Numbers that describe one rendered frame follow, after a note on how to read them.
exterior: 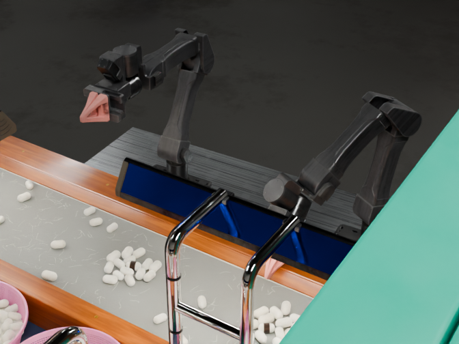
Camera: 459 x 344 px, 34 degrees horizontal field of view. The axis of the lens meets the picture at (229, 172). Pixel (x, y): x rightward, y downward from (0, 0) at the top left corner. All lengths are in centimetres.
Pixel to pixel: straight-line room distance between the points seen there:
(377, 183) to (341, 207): 29
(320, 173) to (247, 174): 56
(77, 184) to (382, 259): 188
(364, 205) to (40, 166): 90
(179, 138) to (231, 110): 188
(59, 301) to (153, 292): 21
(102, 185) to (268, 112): 203
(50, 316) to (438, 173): 153
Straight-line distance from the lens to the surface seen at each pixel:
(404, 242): 19
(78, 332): 113
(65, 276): 179
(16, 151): 223
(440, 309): 18
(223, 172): 224
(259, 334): 160
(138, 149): 236
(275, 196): 166
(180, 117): 208
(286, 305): 166
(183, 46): 199
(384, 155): 182
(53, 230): 194
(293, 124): 385
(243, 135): 373
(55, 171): 211
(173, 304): 136
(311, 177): 171
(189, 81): 208
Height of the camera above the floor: 191
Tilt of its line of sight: 34 degrees down
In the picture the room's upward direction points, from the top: 1 degrees clockwise
